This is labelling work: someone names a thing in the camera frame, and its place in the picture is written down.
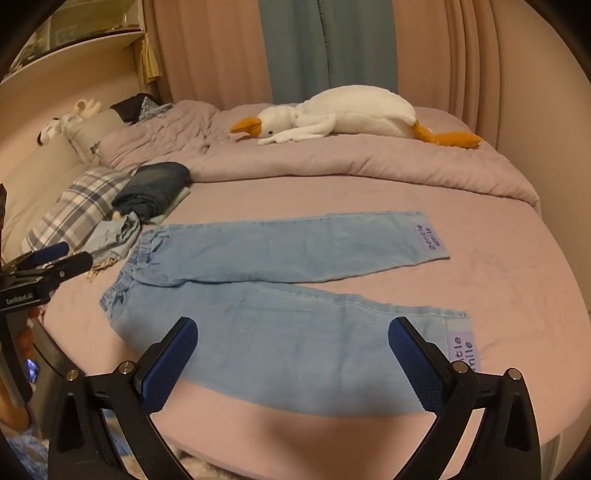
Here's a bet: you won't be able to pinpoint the light blue denim pants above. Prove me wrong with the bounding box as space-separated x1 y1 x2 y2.
100 212 480 417

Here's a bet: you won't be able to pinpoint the person's left hand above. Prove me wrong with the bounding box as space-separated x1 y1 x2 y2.
1 314 34 432

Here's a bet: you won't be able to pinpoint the plaid pillow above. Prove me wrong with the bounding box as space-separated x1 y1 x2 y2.
21 167 131 253

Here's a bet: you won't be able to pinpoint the folded grey-blue pants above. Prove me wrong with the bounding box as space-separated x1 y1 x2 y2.
84 212 141 273

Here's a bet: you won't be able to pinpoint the beige pillow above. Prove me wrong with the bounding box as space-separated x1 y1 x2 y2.
65 109 126 167

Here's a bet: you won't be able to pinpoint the folded dark blue jeans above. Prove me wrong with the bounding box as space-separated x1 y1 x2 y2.
111 162 190 222

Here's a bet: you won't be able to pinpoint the small white plush toy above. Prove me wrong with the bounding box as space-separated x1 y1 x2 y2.
36 99 103 146

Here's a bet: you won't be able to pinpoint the folded pale green garment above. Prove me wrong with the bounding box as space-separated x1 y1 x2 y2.
145 187 190 225

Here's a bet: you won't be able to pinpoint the pink bed sheet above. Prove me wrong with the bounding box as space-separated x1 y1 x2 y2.
41 174 579 471

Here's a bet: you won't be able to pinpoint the dark clothes pile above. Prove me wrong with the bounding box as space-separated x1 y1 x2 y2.
110 93 174 124

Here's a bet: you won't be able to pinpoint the pink quilted duvet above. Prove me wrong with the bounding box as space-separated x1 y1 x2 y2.
98 100 541 211

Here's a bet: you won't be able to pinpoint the teal curtain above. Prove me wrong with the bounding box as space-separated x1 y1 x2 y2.
259 0 399 104

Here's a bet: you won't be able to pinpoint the white goose plush toy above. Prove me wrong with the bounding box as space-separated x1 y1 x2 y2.
230 85 482 149

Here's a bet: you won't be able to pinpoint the pink curtain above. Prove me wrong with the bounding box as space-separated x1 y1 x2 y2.
143 1 501 142

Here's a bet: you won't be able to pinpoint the white wall shelf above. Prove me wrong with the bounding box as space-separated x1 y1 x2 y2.
1 30 144 86

